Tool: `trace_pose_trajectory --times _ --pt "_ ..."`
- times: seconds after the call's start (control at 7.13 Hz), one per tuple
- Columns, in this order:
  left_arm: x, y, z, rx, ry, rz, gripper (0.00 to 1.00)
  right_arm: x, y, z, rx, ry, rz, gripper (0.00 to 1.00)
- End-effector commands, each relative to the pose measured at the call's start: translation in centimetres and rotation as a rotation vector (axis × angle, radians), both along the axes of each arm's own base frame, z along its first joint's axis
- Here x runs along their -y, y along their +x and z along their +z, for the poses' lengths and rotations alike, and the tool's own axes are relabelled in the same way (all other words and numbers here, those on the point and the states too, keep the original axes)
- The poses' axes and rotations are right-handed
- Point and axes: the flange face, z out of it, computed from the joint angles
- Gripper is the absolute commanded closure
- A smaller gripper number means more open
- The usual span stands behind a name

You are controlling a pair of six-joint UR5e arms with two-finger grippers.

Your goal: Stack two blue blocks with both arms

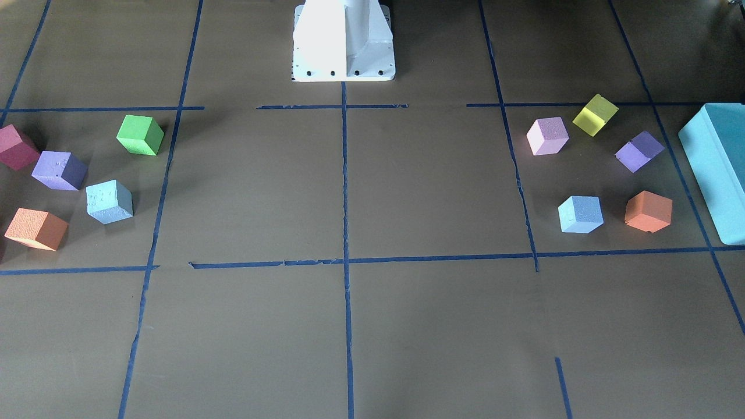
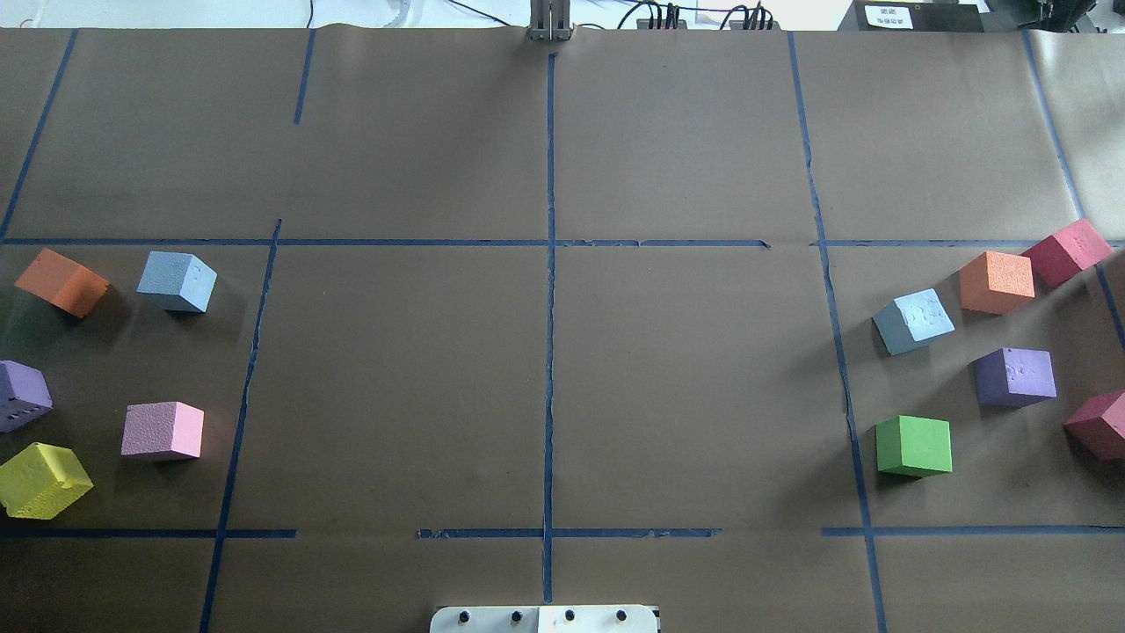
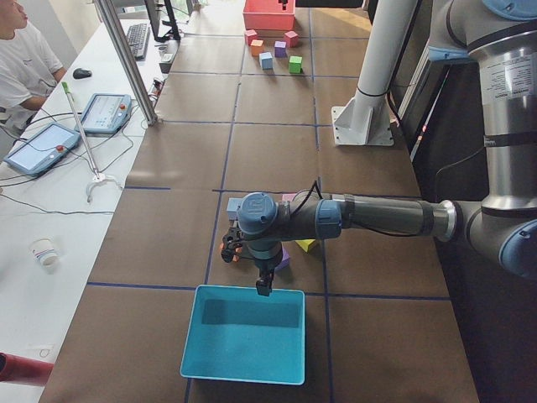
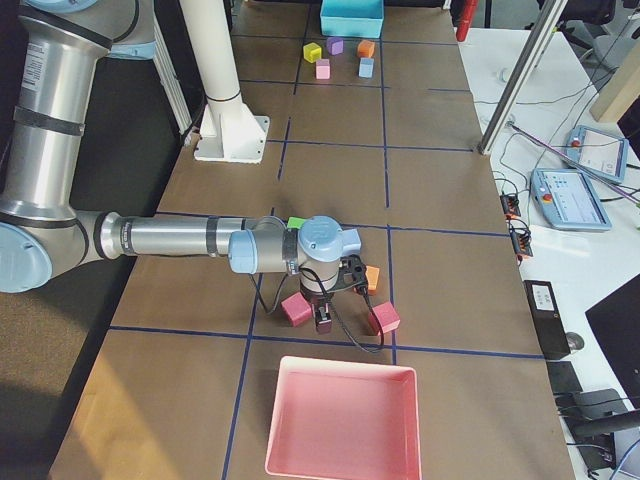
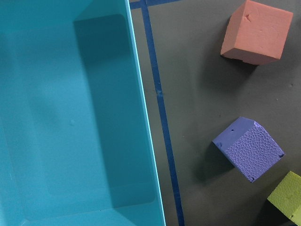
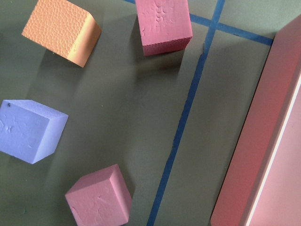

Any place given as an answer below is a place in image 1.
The light blue foam block smooth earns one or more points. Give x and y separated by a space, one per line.
580 214

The light blue foam block textured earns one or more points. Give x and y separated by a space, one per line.
109 202

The pink foam block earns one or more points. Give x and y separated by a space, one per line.
547 136

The green foam block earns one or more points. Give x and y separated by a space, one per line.
140 135

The yellow foam block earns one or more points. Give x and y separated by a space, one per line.
595 115

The orange foam block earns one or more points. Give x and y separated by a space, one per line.
36 229
648 212

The purple foam block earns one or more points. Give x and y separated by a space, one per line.
639 151
59 170

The teal plastic bin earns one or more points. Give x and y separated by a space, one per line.
713 140

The magenta foam block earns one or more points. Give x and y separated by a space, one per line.
17 149

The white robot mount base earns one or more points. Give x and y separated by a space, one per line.
342 41

